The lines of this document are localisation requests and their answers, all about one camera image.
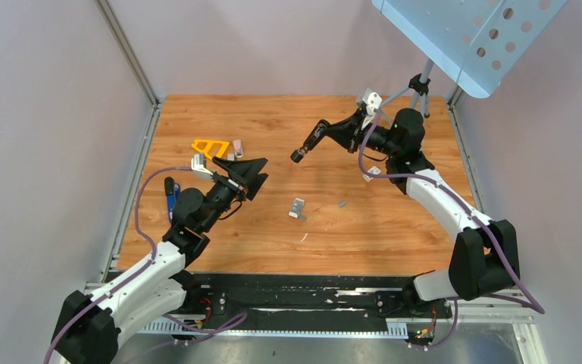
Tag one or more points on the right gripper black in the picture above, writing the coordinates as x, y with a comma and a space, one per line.
348, 133

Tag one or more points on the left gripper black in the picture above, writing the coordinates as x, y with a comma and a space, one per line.
246, 171

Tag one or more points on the pink stapler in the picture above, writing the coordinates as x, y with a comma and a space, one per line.
238, 148

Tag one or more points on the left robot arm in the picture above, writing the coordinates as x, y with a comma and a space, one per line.
92, 327

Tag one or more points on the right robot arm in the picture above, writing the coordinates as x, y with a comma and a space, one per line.
485, 253

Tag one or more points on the small white staple box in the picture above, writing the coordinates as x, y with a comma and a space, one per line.
371, 173

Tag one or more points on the yellow plastic triangle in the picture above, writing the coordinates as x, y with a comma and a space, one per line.
211, 148

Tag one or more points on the light blue music stand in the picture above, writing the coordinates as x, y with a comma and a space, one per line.
475, 43

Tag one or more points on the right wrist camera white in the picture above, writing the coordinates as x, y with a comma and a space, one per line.
369, 102

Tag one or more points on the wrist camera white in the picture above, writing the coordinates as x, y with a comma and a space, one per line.
369, 102
199, 167

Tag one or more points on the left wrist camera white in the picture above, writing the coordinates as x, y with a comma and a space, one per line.
199, 167

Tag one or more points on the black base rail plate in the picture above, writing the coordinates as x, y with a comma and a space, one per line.
310, 306

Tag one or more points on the aluminium frame post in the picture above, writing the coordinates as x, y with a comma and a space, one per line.
123, 42

